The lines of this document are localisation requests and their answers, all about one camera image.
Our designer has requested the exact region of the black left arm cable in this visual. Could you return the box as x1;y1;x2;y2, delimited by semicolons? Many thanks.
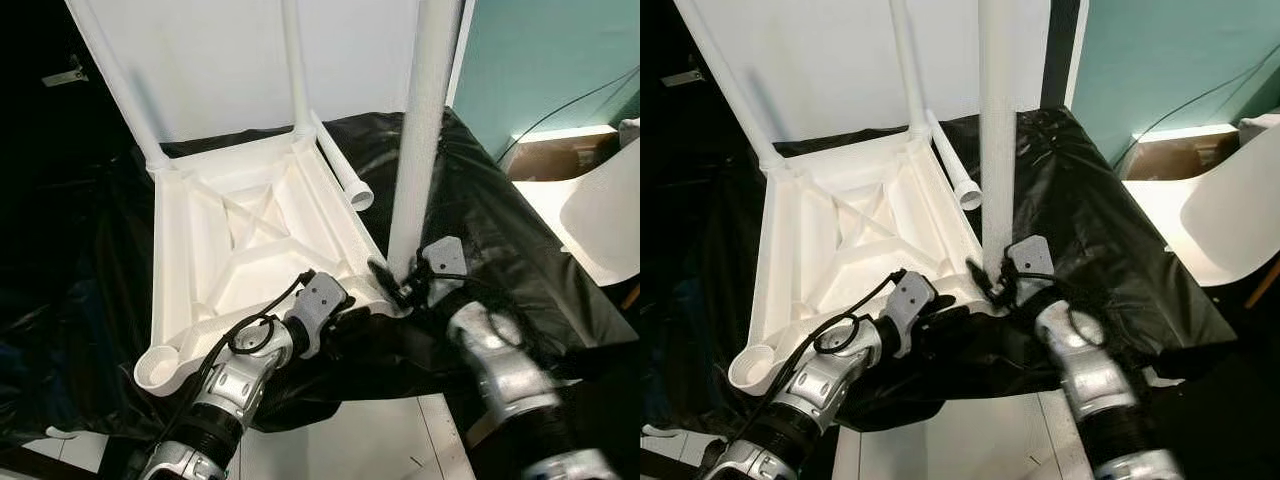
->
714;267;907;463
150;269;317;463

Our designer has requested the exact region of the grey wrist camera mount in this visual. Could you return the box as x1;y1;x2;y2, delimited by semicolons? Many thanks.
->
419;235;470;302
1004;235;1057;300
289;271;351;359
884;269;940;357

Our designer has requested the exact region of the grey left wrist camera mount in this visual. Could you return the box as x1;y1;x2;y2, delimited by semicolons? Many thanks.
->
884;269;940;357
289;271;351;359

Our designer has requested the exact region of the white shell chair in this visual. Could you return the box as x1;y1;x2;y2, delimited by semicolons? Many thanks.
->
1124;124;1280;292
514;138;641;292

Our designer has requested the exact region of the black table cloth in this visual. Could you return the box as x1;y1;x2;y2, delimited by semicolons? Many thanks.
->
640;104;1241;443
0;104;641;443

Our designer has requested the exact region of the large white backdrop panel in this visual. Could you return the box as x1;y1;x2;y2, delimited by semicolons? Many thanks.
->
674;0;1052;145
64;0;422;145

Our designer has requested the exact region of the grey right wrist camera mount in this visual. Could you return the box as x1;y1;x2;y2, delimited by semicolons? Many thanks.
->
419;235;470;302
1004;235;1057;300

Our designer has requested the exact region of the thin black wall cable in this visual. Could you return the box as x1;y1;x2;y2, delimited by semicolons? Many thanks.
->
1110;40;1280;173
496;65;641;167

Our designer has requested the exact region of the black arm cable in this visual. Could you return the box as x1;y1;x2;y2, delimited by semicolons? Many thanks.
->
1010;267;1103;343
150;269;317;463
428;270;531;346
714;267;907;463

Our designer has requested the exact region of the white plastic table top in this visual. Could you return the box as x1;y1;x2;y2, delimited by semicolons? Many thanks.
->
727;127;1003;396
133;127;413;398

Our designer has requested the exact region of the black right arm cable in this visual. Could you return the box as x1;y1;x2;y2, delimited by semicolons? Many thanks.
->
1010;267;1103;343
428;270;531;346

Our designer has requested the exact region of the brown box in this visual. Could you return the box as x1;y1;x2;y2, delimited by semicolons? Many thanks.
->
510;129;627;184

